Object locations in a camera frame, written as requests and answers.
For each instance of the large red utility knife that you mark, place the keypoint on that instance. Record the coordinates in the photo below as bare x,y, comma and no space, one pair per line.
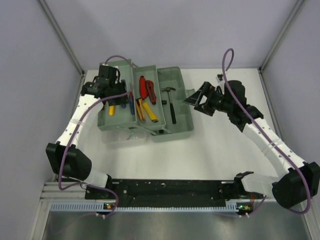
151,92

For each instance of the green cantilever tool box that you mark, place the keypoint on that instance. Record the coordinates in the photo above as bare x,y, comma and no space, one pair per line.
161,78

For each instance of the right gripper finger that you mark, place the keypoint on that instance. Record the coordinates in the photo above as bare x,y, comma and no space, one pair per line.
205,109
194,99

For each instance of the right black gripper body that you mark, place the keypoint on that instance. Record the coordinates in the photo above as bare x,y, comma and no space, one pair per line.
214,99

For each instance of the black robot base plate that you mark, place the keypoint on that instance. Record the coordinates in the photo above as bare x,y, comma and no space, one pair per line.
172,190

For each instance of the grey slotted cable duct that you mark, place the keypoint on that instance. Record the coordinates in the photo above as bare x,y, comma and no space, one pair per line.
230,207

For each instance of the yellow utility knife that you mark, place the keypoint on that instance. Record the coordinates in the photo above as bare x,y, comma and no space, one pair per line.
150,113

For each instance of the blue red precision screwdriver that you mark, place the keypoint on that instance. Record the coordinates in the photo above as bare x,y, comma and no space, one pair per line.
132,103

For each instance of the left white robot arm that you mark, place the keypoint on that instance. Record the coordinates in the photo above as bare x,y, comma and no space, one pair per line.
66,155

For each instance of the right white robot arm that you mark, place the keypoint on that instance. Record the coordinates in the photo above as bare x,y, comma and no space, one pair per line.
296,180

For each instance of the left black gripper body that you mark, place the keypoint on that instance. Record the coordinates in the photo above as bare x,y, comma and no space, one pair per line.
118,88

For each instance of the black handle hammer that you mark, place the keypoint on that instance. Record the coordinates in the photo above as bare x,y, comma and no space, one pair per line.
172,110

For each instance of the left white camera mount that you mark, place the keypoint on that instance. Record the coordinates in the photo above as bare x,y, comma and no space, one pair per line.
106,68

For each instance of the aluminium frame rail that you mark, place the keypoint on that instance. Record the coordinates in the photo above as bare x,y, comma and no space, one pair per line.
91,193

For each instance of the small red utility knife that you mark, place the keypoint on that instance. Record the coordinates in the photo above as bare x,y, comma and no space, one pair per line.
143,87

